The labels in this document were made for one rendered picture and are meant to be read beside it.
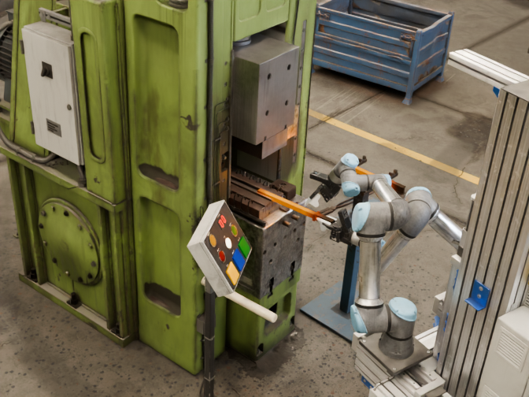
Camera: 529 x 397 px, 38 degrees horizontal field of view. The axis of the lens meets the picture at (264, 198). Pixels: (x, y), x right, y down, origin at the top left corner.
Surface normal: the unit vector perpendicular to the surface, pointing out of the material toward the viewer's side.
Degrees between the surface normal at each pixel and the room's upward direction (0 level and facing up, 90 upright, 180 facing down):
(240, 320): 89
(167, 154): 89
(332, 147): 0
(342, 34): 89
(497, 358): 90
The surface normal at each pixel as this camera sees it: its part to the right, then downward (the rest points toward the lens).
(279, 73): 0.79, 0.36
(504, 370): -0.83, 0.26
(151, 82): -0.61, 0.38
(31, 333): 0.04, -0.85
